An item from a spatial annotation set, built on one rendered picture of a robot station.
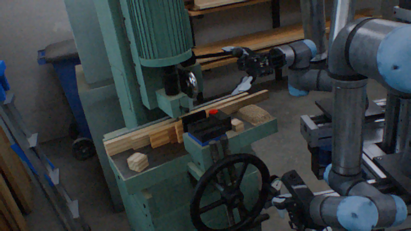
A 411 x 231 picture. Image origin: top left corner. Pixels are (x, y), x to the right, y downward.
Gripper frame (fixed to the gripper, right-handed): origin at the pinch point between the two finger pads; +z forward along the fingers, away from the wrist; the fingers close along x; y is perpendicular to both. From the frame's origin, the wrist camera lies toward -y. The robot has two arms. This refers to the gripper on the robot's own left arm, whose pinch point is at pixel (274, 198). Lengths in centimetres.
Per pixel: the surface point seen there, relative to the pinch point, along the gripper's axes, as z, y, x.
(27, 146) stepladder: 91, -51, -66
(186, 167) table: 16.9, -18.1, -17.7
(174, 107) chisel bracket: 18.5, -38.3, -13.4
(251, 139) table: 16.9, -18.2, 9.3
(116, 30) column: 26, -72, -21
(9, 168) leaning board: 166, -50, -86
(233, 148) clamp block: 5.5, -18.8, -4.3
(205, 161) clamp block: 5.7, -18.5, -14.6
